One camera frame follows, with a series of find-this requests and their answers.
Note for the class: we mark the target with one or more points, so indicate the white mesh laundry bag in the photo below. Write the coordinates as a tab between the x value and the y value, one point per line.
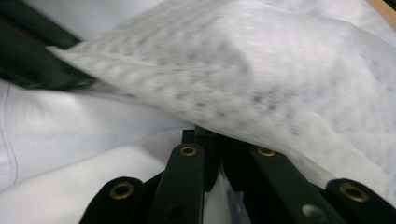
249	68

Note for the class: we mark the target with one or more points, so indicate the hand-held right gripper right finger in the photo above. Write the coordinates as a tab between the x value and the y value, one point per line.
235	161

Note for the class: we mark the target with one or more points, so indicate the white garment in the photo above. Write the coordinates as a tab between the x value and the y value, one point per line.
77	130

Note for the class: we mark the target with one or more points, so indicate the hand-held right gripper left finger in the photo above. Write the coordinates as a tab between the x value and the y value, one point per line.
210	161

